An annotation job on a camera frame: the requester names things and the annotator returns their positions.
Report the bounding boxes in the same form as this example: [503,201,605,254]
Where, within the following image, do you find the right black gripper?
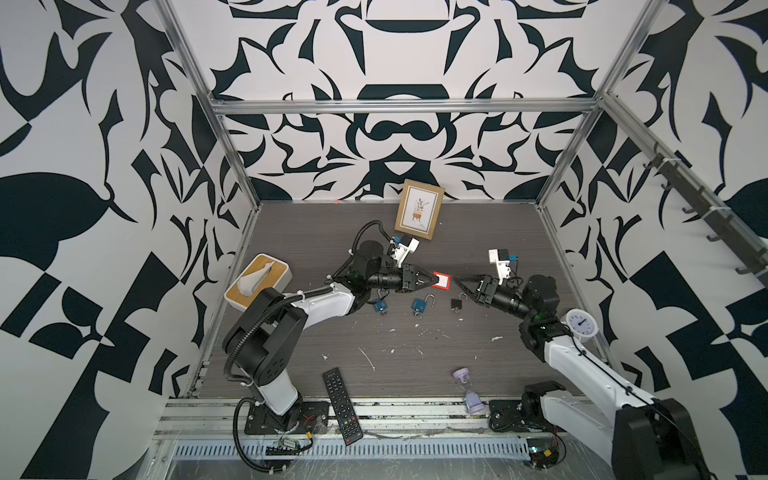
[456,277,537,326]

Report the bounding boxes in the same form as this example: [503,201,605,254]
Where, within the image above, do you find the red padlock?
[432,271,452,291]

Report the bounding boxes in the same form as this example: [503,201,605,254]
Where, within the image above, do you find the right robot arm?
[454,275,715,479]

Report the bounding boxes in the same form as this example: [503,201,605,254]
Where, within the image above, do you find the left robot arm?
[222,220,438,416]

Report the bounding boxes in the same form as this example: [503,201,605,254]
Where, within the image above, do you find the blue padlock middle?
[411,294,436,317]

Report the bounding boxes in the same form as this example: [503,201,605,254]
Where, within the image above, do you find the blue padlock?
[369,290,389,315]
[411,294,436,317]

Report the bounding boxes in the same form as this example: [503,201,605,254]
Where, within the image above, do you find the blue padlock left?
[369,290,389,315]

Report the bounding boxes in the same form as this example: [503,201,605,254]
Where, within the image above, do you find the white round clock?
[563,308,600,343]

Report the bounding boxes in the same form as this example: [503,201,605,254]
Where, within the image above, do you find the purple hourglass timer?
[452,368,485,415]

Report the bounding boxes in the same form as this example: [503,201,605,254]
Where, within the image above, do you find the tissue box wooden lid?
[224,253,293,312]

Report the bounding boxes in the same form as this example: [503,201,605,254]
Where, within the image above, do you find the black remote control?
[322,367,364,446]

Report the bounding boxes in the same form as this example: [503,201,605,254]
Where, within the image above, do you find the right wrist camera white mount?
[488,249,517,284]

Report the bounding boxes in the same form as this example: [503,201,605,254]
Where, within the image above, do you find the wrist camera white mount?
[388,235,419,268]
[488,249,517,284]

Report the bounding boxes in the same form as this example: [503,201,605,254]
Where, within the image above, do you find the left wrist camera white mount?
[388,235,419,268]

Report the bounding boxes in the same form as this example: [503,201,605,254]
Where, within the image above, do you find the wooden picture frame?
[395,179,445,240]

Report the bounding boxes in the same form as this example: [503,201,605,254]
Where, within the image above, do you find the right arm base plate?
[488,400,546,433]

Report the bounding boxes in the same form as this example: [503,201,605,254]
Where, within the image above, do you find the white cable duct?
[173,437,530,461]

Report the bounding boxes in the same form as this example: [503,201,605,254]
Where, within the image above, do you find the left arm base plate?
[244,401,330,435]

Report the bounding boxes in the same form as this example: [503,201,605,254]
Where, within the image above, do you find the wall hook rack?
[644,141,767,287]

